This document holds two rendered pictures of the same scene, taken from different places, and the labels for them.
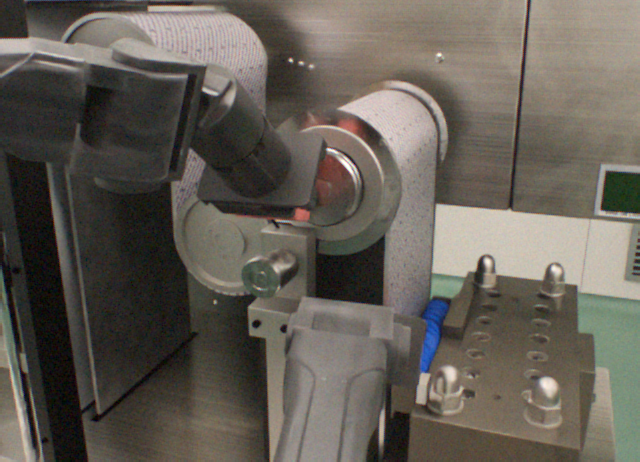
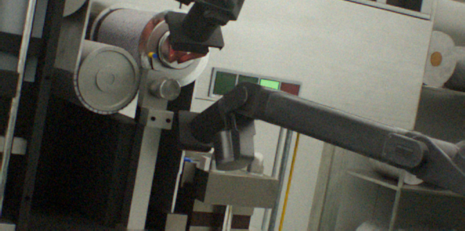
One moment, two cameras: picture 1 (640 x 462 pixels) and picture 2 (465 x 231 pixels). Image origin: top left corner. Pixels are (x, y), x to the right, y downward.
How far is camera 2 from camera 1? 1.37 m
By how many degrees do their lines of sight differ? 51
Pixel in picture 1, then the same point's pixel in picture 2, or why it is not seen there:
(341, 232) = (179, 74)
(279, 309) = (164, 111)
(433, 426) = (219, 177)
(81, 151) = (236, 4)
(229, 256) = (110, 88)
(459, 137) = not seen: hidden behind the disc
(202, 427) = (46, 219)
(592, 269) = not seen: outside the picture
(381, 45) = not seen: outside the picture
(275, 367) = (145, 149)
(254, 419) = (67, 216)
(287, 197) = (215, 43)
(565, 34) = not seen: outside the picture
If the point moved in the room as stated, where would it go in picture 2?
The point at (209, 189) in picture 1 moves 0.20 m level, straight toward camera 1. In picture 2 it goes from (177, 37) to (279, 55)
